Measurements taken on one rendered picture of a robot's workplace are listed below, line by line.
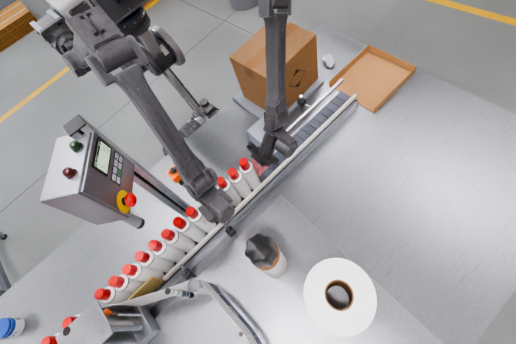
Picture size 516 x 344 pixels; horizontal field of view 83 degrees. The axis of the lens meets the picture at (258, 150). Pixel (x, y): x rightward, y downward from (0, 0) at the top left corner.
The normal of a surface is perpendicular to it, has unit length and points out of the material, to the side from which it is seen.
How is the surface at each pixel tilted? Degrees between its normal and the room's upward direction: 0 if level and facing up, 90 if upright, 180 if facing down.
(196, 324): 0
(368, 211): 0
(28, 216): 0
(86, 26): 34
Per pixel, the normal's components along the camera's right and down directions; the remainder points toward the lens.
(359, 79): -0.20, -0.49
